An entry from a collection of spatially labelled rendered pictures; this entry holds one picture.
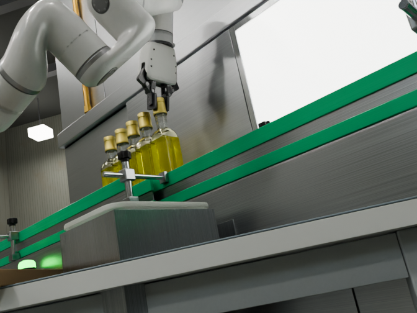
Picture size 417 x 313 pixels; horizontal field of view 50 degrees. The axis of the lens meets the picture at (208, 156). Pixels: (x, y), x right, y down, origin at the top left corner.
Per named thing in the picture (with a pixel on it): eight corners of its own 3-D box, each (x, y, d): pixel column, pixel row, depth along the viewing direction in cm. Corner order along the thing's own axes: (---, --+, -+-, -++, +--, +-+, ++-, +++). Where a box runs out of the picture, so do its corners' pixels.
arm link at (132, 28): (77, 26, 99) (125, 75, 101) (23, 38, 80) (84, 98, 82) (122, -31, 93) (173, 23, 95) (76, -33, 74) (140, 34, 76)
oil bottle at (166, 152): (193, 208, 107) (178, 127, 113) (175, 208, 103) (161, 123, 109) (177, 214, 111) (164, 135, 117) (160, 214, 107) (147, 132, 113)
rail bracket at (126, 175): (174, 205, 101) (165, 153, 105) (111, 205, 89) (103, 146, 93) (165, 208, 103) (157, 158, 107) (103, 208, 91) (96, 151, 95)
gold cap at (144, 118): (155, 127, 117) (152, 112, 119) (144, 125, 115) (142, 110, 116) (147, 132, 120) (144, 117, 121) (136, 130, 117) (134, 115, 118)
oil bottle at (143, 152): (175, 214, 111) (162, 135, 117) (158, 215, 107) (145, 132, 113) (162, 220, 114) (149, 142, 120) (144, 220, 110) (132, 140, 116)
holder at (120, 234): (241, 248, 84) (233, 208, 87) (120, 261, 65) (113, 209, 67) (182, 264, 95) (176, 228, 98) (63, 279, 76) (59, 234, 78)
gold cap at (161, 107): (170, 113, 115) (167, 97, 116) (159, 111, 112) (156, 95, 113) (161, 118, 117) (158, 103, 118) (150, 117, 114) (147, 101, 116)
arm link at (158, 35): (164, 43, 124) (164, 53, 123) (138, 35, 117) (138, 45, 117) (182, 36, 119) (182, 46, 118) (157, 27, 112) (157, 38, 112)
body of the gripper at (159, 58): (164, 50, 124) (164, 90, 122) (134, 40, 116) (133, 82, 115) (182, 43, 118) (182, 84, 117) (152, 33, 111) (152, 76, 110)
